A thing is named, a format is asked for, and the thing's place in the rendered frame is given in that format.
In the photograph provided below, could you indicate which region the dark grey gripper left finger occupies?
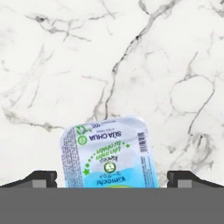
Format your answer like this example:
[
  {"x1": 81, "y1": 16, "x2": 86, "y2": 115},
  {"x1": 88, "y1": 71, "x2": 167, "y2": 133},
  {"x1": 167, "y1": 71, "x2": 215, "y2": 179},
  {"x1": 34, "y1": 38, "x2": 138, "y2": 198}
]
[{"x1": 0, "y1": 170, "x2": 58, "y2": 189}]

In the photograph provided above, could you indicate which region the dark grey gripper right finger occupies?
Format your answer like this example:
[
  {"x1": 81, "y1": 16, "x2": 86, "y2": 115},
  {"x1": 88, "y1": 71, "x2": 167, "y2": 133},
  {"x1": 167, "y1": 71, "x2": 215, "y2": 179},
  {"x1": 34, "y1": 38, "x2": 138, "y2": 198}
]
[{"x1": 166, "y1": 170, "x2": 224, "y2": 189}]

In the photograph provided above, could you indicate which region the white blue yogurt container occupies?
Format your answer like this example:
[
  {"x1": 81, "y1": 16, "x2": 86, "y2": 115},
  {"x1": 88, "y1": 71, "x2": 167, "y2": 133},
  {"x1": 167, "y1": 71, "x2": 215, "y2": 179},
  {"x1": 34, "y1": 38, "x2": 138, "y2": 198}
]
[{"x1": 59, "y1": 115, "x2": 159, "y2": 189}]

